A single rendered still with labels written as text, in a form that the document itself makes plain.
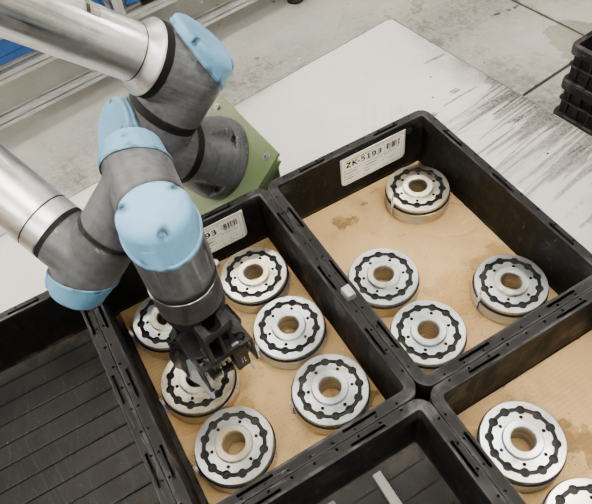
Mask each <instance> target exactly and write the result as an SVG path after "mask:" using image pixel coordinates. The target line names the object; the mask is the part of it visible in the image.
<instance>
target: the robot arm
mask: <svg viewBox="0 0 592 504"><path fill-rule="evenodd" d="M0 38H3V39H6V40H9V41H12V42H14V43H17V44H20V45H23V46H26V47H29V48H32V49H34V50H37V51H40V52H43V53H46V54H49V55H52V56H54V57H57V58H60V59H63V60H66V61H69V62H72V63H74V64H77V65H80V66H83V67H86V68H89V69H91V70H94V71H97V72H100V73H103V74H106V75H109V76H111V77H114V78H117V79H120V80H122V81H123V83H124V85H125V88H126V90H127V91H128V92H129V93H130V94H129V96H128V97H127V98H125V97H122V96H119V97H113V98H112V99H110V100H108V101H107V103H106V104H105V106H104V107H103V109H102V112H101V115H100V119H99V124H98V145H99V150H98V162H99V163H98V169H99V172H100V174H101V175H102V176H101V179H100V181H99V183H98V185H97V186H96V188H95V190H94V191H93V193H92V195H91V197H90V198H89V200H88V202H87V204H86V205H85V207H84V209H83V210H81V209H80V208H79V207H78V206H77V205H75V204H74V203H73V202H72V201H70V200H69V199H68V198H67V197H65V196H64V195H63V194H62V193H61V192H59V191H58V190H57V189H56V188H54V187H53V186H52V185H51V184H49V183H48V182H47V181H46V180H44V179H43V178H42V177H41V176H39V175H38V174H37V173H36V172H34V171H33V170H32V169H31V168H29V167H28V166H27V165H26V164H25V163H23V162H22V161H21V160H20V159H18V158H17V157H16V156H15V155H13V154H12V153H11V152H10V151H8V150H7V149H6V148H5V147H3V146H2V145H1V144H0V229H1V230H3V231H4V232H5V233H6V234H8V235H9V236H10V237H11V238H13V239H14V240H15V241H16V242H18V243H19V244H20V245H21V246H23V247H24V248H25V249H26V250H28V251H29V252H30V253H31V254H33V255H34V256H35V257H36V258H38V259H39V260H40V261H41V262H42V263H44V264H45V265H46V266H47V267H48V268H47V270H46V275H45V287H46V288H47V289H48V291H49V294H50V296H51V297H52V298H53V299H54V300H55V301H56V302H58V303H59V304H61V305H63V306H65V307H67V308H70V309H74V310H90V309H93V308H95V307H97V306H100V305H101V304H102V303H103V301H104V300H105V298H106V297H107V296H108V295H109V294H110V292H111V291H112V290H113V288H115V287H116V286H117V285H118V283H119V282H120V278H121V276H122V274H123V273H124V271H125V270H126V268H127V267H128V265H129V264H130V262H131V261H132V262H133V264H134V265H135V267H136V269H137V271H138V273H139V275H140V276H141V278H142V280H143V282H144V284H145V286H146V288H147V290H148V293H149V295H150V296H151V298H152V300H153V302H154V304H155V306H156V308H157V309H158V311H159V313H160V314H161V316H162V317H163V318H164V319H166V321H167V322H168V324H169V325H170V326H172V330H171V332H170V333H169V337H170V338H171V339H172V341H171V342H169V343H168V346H169V357H170V360H171V361H172V363H173V364H174V365H175V367H176V368H177V369H180V370H182V371H184V372H185V374H186V375H187V376H188V378H189V379H191V380H192V381H194V382H195V383H196V384H198V385H200V386H202V387H203V388H204V390H205V391H206V392H207V393H208V394H209V395H210V397H211V398H213V399H215V398H216V397H215V394H214V392H213V389H212V387H211V385H210V383H209V381H208V379H207V376H208V375H207V374H206V372H207V373H208V374H209V376H210V378H212V379H213V381H215V380H216V379H217V378H218V377H219V376H221V375H222V374H223V372H224V374H225V375H226V374H227V373H228V372H230V371H232V370H234V368H235V367H234V365H235V366H236V367H237V368H238V370H242V369H243V368H244V367H245V366H247V365H248V364H249V365H250V366H251V367H252V368H253V369H255V368H256V367H255V365H254V364H253V363H252V361H251V360H250V357H249V352H251V353H252V354H253V356H254V357H255V358H256V359H258V358H259V357H258V354H257V351H256V348H255V345H254V342H253V339H252V337H251V336H250V335H249V333H248V332H247V331H246V330H245V329H244V328H243V326H242V325H241V323H242V321H241V319H240V317H239V316H238V315H237V314H236V313H235V311H234V310H233V309H232V308H231V307H230V306H229V305H228V304H227V303H226V304H225V294H224V291H223V285H222V282H221V279H220V276H219V274H218V271H217V268H218V267H219V266H220V262H219V261H218V260H217V259H214V258H213V255H212V253H211V250H210V247H209V244H208V241H207V239H206V236H205V233H204V230H203V223H202V219H201V216H200V213H199V211H198V209H197V207H196V206H195V204H194V203H193V202H192V199H191V197H190V196H189V194H188V193H187V192H186V191H185V189H184V187H186V188H188V189H189V190H191V191H193V192H194V193H196V194H197V195H199V196H201V197H204V198H209V199H223V198H225V197H227V196H229V195H230V194H231V193H233V192H234V191H235V190H236V188H237V187H238V186H239V184H240V183H241V181H242V179H243V177H244V174H245V171H246V168H247V164H248V157H249V147H248V140H247V136H246V134H245V131H244V129H243V128H242V126H241V125H240V124H239V123H238V122H237V121H235V120H234V119H231V118H228V117H225V116H220V115H214V116H205V115H206V114H207V112H208V111H209V109H210V108H211V106H212V104H213V103H214V101H215V100H216V98H217V97H218V95H219V93H220V92H221V90H222V89H223V88H225V87H226V82H227V80H228V79H229V77H230V75H231V73H232V72H233V69H234V61H233V58H232V56H231V54H230V52H229V51H228V50H227V48H226V47H225V46H224V45H223V44H222V43H221V42H220V41H219V40H218V39H217V38H216V37H215V36H214V35H213V34H212V33H211V32H210V31H209V30H207V29H206V28H205V27H204V26H202V25H201V24H200V23H198V22H197V21H196V20H194V19H193V18H191V17H189V16H187V15H185V14H183V13H175V14H174V15H173V16H171V17H170V22H166V21H164V20H162V19H159V18H157V17H149V18H147V19H145V20H143V21H141V22H139V21H137V20H135V19H132V18H130V17H128V16H125V15H123V14H121V13H118V12H116V11H114V10H111V9H109V8H107V7H105V6H102V5H100V4H98V3H95V2H93V1H91V0H0ZM183 186H184V187H183ZM248 342H250V344H251V346H250V344H249V343H248ZM232 363H234V365H233V364H232ZM222 370H223V372H222Z"/></svg>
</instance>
